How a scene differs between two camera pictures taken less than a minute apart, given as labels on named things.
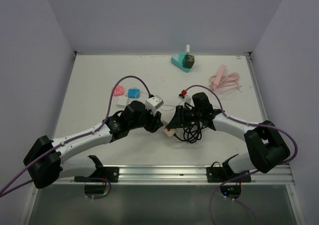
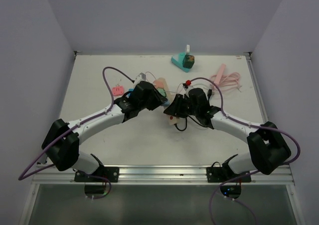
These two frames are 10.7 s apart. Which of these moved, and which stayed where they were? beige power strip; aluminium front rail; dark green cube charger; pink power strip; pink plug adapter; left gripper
Moved: left gripper; beige power strip
Stayed: pink power strip; aluminium front rail; pink plug adapter; dark green cube charger
